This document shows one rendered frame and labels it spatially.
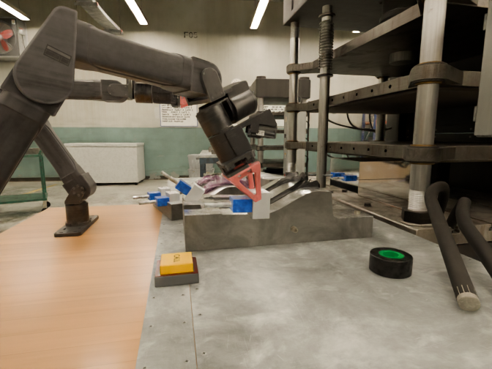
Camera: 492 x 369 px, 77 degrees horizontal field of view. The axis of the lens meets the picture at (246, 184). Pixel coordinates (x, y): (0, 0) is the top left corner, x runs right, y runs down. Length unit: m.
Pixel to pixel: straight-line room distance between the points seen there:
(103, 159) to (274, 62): 4.65
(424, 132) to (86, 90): 1.02
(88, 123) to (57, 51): 7.96
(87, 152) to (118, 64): 7.04
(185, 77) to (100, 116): 7.81
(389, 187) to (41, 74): 1.43
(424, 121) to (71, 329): 1.05
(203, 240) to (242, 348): 0.36
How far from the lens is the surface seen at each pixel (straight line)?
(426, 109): 1.13
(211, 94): 0.57
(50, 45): 0.48
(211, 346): 0.46
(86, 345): 0.50
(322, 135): 1.77
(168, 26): 8.36
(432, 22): 1.18
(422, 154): 1.11
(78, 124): 8.51
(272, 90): 5.31
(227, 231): 0.75
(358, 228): 0.89
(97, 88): 1.00
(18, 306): 0.65
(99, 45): 0.51
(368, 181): 1.53
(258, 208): 0.62
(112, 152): 7.37
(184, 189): 0.89
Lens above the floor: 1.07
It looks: 9 degrees down
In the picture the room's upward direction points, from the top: straight up
